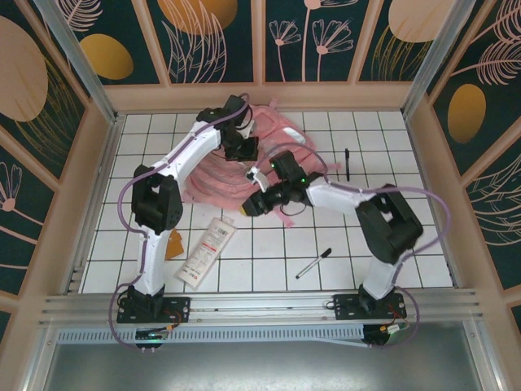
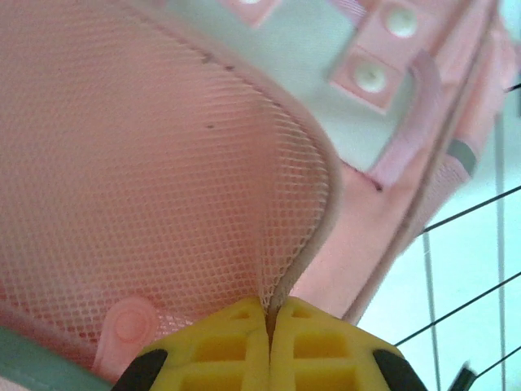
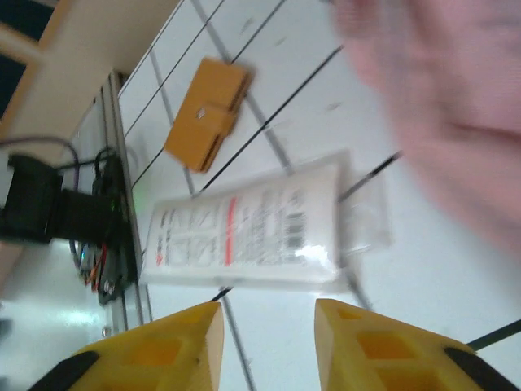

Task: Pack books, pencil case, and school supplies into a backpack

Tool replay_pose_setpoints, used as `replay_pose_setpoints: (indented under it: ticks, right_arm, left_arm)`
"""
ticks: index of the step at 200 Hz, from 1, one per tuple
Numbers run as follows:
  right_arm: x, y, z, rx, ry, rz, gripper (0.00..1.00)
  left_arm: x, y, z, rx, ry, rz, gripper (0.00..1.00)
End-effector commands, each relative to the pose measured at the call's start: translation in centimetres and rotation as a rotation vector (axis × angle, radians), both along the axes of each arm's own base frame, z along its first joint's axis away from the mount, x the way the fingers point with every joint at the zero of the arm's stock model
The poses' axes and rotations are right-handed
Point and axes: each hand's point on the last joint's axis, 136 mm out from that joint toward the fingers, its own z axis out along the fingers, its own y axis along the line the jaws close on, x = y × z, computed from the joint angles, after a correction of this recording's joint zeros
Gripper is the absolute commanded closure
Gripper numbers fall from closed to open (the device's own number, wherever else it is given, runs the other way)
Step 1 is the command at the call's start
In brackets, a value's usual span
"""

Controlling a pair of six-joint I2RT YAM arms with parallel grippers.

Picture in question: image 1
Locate pink backpack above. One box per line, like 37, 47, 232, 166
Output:
181, 97, 342, 229

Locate white pencil case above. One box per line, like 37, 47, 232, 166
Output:
173, 216, 238, 290

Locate tan leather wallet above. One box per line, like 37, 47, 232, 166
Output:
165, 229, 185, 261

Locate white marker with black cap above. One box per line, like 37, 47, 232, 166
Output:
295, 247, 333, 280

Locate grey metal panel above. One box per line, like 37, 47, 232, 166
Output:
40, 325, 489, 391

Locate small electronics board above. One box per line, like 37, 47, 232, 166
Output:
134, 328, 171, 342
378, 323, 408, 337

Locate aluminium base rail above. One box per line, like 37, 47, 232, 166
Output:
39, 288, 484, 327

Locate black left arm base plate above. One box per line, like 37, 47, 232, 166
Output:
116, 297, 192, 325

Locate grey slotted cable duct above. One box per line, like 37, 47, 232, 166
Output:
56, 323, 370, 348

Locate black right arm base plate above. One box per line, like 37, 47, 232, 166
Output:
332, 292, 408, 321

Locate aluminium corner post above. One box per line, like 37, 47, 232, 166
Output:
32, 0, 123, 123
401, 0, 485, 119

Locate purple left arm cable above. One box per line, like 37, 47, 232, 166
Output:
107, 92, 252, 352

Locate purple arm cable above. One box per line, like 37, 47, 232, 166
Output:
254, 142, 453, 350
107, 92, 252, 352

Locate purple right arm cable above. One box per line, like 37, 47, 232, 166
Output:
254, 142, 453, 350

